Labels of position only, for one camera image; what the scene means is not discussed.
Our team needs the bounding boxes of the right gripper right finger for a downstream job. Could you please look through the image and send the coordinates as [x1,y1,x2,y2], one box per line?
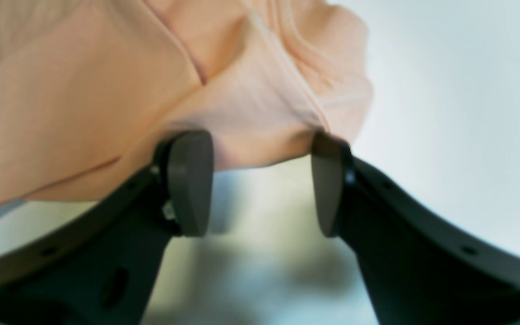
[311,132,520,325]

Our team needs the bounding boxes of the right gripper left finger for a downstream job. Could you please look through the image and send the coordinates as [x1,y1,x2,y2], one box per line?
[0,131,214,325]

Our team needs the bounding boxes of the peach pink T-shirt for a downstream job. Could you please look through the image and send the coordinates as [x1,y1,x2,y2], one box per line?
[0,0,373,208]

